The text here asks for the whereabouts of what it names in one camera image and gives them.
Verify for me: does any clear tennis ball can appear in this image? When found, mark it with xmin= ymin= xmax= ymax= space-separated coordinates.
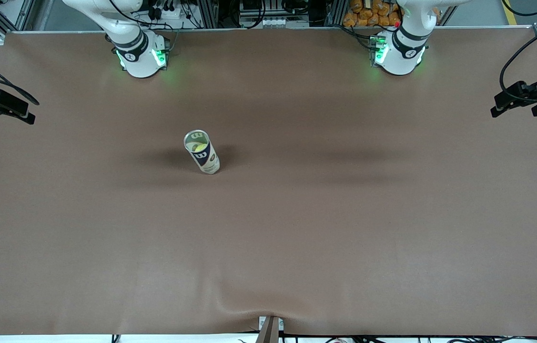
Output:
xmin=183 ymin=130 xmax=221 ymax=175

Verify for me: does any brown mounting bar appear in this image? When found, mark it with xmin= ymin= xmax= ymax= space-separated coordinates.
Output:
xmin=255 ymin=317 xmax=280 ymax=343

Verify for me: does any white power strip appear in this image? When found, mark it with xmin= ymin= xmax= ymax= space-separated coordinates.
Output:
xmin=147 ymin=4 xmax=189 ymax=20

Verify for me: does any silver metal table bracket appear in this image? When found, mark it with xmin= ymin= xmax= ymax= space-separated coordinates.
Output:
xmin=258 ymin=316 xmax=284 ymax=333

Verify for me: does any white terminal block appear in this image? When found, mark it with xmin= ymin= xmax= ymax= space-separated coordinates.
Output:
xmin=260 ymin=17 xmax=298 ymax=28

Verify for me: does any orange bread pile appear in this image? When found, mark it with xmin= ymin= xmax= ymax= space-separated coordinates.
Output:
xmin=343 ymin=0 xmax=440 ymax=28

